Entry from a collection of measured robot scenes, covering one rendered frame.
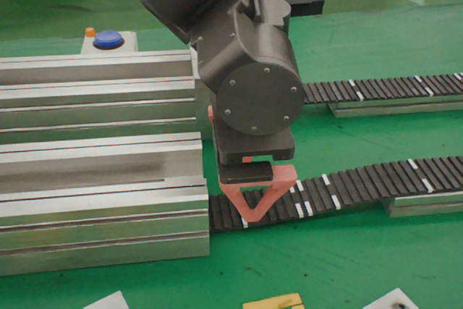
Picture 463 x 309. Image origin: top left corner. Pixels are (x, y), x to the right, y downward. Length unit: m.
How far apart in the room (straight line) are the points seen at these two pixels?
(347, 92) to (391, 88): 0.06
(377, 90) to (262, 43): 0.40
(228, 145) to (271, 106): 0.10
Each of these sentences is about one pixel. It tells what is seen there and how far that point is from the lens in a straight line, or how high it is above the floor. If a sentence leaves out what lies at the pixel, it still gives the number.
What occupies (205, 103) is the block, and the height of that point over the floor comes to 0.84.
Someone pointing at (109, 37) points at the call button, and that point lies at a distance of 0.72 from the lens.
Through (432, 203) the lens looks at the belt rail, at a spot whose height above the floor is 0.79.
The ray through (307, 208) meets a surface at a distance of 0.50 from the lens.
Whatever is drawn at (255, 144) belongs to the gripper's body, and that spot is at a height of 0.91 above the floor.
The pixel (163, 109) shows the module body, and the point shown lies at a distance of 0.58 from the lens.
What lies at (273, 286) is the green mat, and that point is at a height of 0.78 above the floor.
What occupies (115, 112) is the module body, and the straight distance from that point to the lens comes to 0.58.
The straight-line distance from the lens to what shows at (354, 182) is 0.53.
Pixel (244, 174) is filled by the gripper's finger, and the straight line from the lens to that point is 0.39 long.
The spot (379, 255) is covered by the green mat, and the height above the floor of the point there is 0.78.
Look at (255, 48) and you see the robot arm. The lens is 0.30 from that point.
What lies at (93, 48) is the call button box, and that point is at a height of 0.84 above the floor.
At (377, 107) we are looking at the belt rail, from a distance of 0.69.
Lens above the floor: 1.16
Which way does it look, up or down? 38 degrees down
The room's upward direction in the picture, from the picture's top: 1 degrees clockwise
